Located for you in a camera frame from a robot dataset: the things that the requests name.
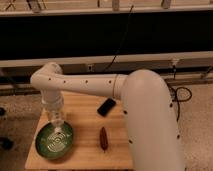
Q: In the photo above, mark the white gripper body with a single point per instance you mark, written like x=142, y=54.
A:
x=52, y=100

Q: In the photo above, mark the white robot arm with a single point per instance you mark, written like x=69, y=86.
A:
x=147, y=106

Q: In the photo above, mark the green ceramic bowl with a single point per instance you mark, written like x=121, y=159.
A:
x=53, y=145

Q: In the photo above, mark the wooden table board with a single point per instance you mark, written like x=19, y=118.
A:
x=86, y=153

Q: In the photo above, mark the black rectangular device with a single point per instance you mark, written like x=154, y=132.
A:
x=105, y=108

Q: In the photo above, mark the brown oblong object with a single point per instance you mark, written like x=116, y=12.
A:
x=103, y=139

